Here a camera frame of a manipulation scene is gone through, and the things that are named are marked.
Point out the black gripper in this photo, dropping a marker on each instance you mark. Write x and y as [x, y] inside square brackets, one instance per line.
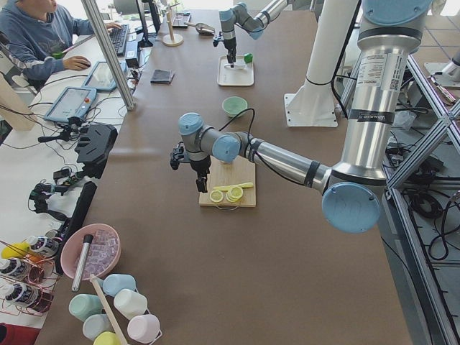
[229, 46]
[200, 166]

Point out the white ceramic spoon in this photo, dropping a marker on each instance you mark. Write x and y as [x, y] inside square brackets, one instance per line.
[235, 66]

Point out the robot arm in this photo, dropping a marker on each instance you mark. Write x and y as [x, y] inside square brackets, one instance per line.
[238, 15]
[351, 189]

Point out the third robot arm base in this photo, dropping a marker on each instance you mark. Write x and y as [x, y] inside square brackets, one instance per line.
[446, 74]

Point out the light green bowl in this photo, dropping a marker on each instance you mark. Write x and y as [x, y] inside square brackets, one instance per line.
[234, 105]

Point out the pink bowl with ice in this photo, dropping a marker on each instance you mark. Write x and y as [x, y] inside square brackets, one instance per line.
[103, 254]

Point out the green lime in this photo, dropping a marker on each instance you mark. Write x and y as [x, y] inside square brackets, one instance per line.
[248, 58]

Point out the lemon slice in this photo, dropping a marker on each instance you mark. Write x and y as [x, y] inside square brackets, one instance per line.
[216, 196]

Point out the white serving tray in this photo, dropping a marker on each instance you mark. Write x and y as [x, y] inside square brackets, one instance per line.
[234, 77]

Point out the wooden cutting board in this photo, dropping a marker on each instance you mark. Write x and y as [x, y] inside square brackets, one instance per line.
[222, 173]

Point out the stacked lemon slices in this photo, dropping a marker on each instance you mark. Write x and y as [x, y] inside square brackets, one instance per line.
[234, 195]

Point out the metal ice scoop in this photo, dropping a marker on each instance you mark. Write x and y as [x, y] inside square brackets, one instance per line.
[201, 28]

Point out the yellow plastic knife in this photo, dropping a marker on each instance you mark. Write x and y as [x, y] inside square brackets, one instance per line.
[229, 187]

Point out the wooden mug tree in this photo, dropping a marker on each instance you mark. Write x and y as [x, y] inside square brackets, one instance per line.
[171, 39]

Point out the wine glass rack tray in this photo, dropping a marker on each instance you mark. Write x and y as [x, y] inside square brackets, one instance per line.
[181, 20]

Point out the grey folded cloth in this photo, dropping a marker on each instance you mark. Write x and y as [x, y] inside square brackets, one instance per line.
[162, 76]

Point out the black keyboard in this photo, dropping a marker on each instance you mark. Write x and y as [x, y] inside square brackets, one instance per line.
[118, 37]

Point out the metal muddler stick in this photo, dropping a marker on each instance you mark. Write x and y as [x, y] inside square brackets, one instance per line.
[78, 276]

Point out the light blue cup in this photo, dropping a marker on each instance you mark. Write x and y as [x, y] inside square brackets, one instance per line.
[114, 283]

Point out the upper teach pendant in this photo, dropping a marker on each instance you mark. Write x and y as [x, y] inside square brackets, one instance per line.
[100, 78]

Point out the teach pendant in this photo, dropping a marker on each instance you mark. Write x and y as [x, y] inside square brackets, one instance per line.
[72, 102]
[100, 78]

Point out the white cup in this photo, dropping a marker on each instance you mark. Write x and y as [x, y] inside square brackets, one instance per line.
[130, 303]

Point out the lower teach pendant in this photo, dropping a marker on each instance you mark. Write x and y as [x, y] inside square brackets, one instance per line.
[72, 102]

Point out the pale pink cup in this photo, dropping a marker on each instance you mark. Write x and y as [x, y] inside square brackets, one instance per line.
[144, 328]

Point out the wooden stick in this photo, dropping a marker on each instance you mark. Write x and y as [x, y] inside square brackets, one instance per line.
[112, 319]

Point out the mint green cup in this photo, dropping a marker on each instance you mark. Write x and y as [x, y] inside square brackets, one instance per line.
[82, 306]

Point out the grey blue cup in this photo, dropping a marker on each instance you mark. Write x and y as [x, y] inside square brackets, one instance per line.
[95, 325]

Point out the yellow cup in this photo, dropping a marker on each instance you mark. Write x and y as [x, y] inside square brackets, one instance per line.
[107, 338]

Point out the yellow lemon squeezer bottle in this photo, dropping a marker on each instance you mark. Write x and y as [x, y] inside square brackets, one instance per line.
[17, 250]

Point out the person in blue hoodie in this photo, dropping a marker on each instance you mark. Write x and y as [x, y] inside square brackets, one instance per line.
[39, 30]

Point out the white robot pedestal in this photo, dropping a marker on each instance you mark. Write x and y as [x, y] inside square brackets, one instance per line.
[313, 104]

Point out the aluminium frame post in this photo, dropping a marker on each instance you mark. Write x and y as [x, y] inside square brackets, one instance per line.
[102, 36]

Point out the copper wire bottle rack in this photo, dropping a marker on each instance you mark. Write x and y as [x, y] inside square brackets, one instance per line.
[35, 271]

